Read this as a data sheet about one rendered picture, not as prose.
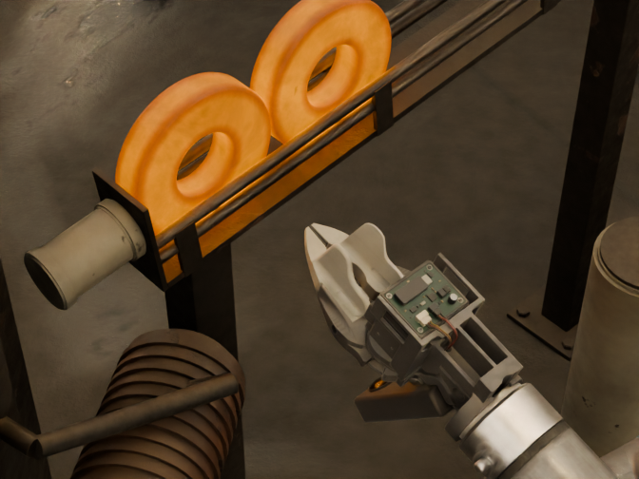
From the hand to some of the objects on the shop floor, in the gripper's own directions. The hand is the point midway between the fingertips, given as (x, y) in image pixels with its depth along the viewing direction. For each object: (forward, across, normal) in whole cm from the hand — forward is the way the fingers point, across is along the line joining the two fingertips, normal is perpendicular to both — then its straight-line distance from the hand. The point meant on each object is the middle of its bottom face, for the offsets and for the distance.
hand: (317, 242), depth 115 cm
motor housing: (-14, +13, +70) cm, 73 cm away
